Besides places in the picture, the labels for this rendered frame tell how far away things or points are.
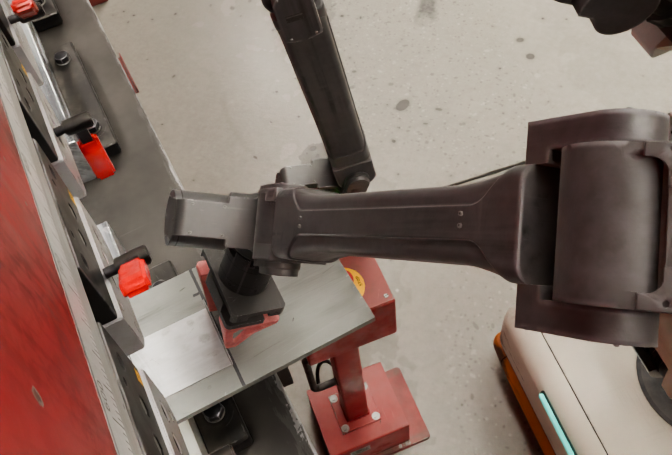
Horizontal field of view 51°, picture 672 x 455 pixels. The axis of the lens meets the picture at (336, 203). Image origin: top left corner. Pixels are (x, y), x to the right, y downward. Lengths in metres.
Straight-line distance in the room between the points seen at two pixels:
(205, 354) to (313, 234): 0.35
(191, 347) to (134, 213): 0.36
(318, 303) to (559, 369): 0.87
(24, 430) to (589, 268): 0.24
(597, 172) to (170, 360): 0.64
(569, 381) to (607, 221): 1.31
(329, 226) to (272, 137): 1.87
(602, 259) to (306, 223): 0.29
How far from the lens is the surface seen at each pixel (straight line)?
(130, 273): 0.58
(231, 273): 0.77
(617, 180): 0.34
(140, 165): 1.24
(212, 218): 0.69
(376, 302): 1.12
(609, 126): 0.36
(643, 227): 0.34
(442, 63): 2.58
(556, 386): 1.64
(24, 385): 0.31
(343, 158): 0.97
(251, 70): 2.64
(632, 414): 1.65
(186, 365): 0.88
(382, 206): 0.48
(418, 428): 1.86
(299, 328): 0.87
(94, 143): 0.82
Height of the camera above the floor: 1.77
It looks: 54 degrees down
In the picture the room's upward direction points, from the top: 9 degrees counter-clockwise
